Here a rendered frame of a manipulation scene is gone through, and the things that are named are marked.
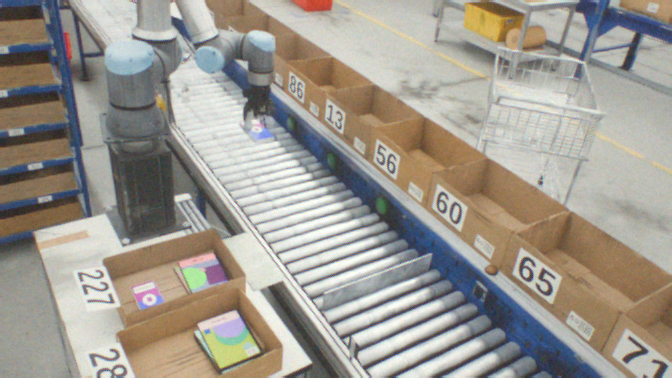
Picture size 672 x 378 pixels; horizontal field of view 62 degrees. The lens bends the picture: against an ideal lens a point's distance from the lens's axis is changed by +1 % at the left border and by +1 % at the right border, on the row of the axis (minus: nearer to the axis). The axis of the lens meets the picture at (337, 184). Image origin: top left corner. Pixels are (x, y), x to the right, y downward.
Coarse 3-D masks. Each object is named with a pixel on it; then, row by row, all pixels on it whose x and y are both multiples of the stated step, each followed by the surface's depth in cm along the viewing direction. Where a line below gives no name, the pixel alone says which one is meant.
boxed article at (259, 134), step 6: (252, 120) 215; (240, 126) 213; (258, 126) 212; (252, 132) 207; (258, 132) 208; (264, 132) 208; (252, 138) 205; (258, 138) 204; (264, 138) 204; (270, 138) 205
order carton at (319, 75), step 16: (288, 64) 286; (304, 64) 293; (320, 64) 299; (336, 64) 299; (288, 80) 288; (304, 80) 273; (320, 80) 304; (336, 80) 303; (352, 80) 290; (368, 80) 277; (304, 96) 277; (320, 96) 264; (320, 112) 267
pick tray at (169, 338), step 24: (240, 288) 174; (168, 312) 163; (192, 312) 169; (216, 312) 174; (120, 336) 156; (144, 336) 162; (168, 336) 167; (192, 336) 168; (264, 336) 167; (144, 360) 159; (168, 360) 160; (192, 360) 160; (264, 360) 154
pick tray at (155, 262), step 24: (168, 240) 191; (192, 240) 196; (216, 240) 198; (120, 264) 185; (144, 264) 190; (168, 264) 194; (120, 288) 182; (168, 288) 184; (216, 288) 175; (120, 312) 167; (144, 312) 164
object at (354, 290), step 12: (408, 264) 199; (420, 264) 203; (372, 276) 191; (384, 276) 194; (396, 276) 198; (408, 276) 203; (336, 288) 184; (348, 288) 187; (360, 288) 190; (372, 288) 194; (324, 300) 183; (336, 300) 186; (348, 300) 190
